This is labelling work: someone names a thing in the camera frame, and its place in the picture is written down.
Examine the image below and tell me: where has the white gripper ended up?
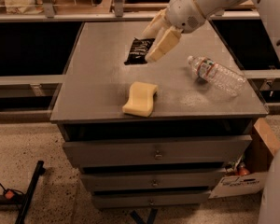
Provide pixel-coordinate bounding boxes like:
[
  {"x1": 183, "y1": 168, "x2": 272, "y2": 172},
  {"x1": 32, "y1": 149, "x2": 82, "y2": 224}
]
[{"x1": 142, "y1": 0, "x2": 206, "y2": 63}]

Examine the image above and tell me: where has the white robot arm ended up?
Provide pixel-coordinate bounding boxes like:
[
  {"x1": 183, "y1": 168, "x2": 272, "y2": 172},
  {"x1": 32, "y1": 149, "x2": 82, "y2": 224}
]
[{"x1": 143, "y1": 0, "x2": 280, "y2": 68}]

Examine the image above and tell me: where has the yellow sponge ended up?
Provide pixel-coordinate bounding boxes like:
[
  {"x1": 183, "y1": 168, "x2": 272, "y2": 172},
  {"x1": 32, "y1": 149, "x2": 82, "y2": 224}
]
[{"x1": 122, "y1": 81, "x2": 158, "y2": 117}]

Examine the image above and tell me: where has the clear plastic water bottle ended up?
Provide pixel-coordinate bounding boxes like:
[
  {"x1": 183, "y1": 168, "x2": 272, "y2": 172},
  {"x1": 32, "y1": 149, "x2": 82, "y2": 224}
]
[{"x1": 188, "y1": 56, "x2": 246, "y2": 97}]

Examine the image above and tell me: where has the grey drawer cabinet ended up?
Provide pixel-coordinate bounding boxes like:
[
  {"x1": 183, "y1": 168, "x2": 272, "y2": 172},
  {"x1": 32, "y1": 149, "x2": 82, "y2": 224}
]
[{"x1": 51, "y1": 21, "x2": 267, "y2": 209}]

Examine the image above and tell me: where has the top grey drawer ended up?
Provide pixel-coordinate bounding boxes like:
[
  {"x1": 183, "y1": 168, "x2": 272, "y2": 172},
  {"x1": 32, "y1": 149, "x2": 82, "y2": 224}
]
[{"x1": 63, "y1": 135, "x2": 252, "y2": 167}]

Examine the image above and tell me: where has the grey drawer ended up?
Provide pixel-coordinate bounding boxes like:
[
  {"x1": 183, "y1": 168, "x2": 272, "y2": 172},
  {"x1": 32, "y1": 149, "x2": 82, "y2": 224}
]
[
  {"x1": 63, "y1": 135, "x2": 252, "y2": 167},
  {"x1": 91, "y1": 190, "x2": 211, "y2": 209},
  {"x1": 81, "y1": 168, "x2": 223, "y2": 192}
]

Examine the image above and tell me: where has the middle grey drawer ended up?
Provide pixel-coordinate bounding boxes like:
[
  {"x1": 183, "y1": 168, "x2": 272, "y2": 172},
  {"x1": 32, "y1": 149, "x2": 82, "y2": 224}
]
[{"x1": 81, "y1": 168, "x2": 223, "y2": 192}]

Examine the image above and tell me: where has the orange bottle in box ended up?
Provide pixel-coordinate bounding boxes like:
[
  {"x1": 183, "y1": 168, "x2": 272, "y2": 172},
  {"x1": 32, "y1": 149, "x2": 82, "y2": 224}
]
[{"x1": 237, "y1": 162, "x2": 250, "y2": 176}]

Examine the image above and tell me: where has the cardboard box with label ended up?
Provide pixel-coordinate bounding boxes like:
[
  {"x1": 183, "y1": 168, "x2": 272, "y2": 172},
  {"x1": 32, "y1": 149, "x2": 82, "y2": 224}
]
[{"x1": 210, "y1": 119, "x2": 280, "y2": 199}]

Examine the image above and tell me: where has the bottom grey drawer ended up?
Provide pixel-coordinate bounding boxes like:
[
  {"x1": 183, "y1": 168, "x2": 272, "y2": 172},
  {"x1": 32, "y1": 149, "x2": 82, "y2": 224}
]
[{"x1": 91, "y1": 190, "x2": 211, "y2": 209}]

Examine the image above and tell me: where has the black floor stand bar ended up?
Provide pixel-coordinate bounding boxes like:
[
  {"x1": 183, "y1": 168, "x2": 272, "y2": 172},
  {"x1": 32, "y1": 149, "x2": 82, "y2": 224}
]
[{"x1": 15, "y1": 161, "x2": 46, "y2": 224}]

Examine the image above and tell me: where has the metal railing frame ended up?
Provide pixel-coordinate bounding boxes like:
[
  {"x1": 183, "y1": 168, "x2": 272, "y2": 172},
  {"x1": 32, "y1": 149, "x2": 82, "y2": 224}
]
[{"x1": 0, "y1": 0, "x2": 261, "y2": 23}]

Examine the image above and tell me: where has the orange cable clip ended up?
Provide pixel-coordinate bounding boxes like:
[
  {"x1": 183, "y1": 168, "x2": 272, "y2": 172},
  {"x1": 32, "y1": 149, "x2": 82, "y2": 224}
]
[{"x1": 4, "y1": 189, "x2": 15, "y2": 200}]

